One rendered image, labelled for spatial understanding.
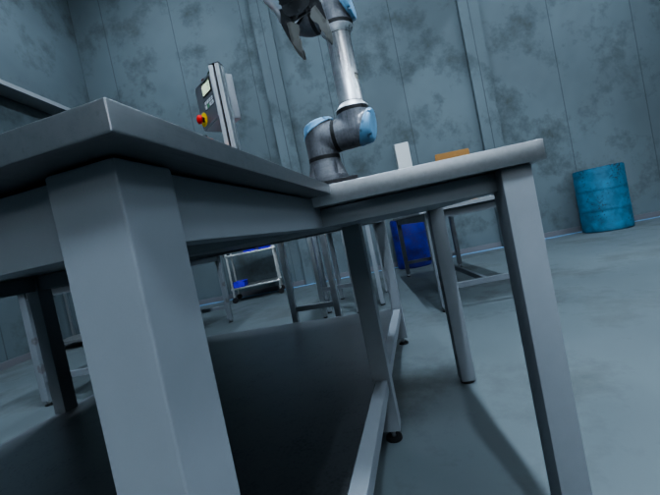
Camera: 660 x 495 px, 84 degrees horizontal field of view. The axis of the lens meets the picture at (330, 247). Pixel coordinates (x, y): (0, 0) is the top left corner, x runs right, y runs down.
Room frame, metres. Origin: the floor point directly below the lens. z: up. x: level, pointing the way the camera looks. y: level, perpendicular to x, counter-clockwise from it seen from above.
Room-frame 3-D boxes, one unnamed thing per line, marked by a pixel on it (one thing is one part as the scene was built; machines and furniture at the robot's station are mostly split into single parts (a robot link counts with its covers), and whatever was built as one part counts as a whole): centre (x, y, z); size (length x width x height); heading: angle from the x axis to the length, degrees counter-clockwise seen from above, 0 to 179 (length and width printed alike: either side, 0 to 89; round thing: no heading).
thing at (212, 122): (1.59, 0.35, 1.38); 0.17 x 0.10 x 0.19; 41
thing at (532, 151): (1.19, -0.03, 0.81); 0.90 x 0.90 x 0.04; 85
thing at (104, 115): (1.41, 0.58, 0.82); 2.10 x 1.50 x 0.02; 166
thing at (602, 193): (5.42, -4.10, 0.47); 0.65 x 0.62 x 0.94; 85
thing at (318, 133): (1.36, -0.05, 1.08); 0.13 x 0.12 x 0.14; 68
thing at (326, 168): (1.37, -0.05, 0.97); 0.15 x 0.15 x 0.10
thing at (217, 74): (1.51, 0.31, 1.17); 0.04 x 0.04 x 0.67; 76
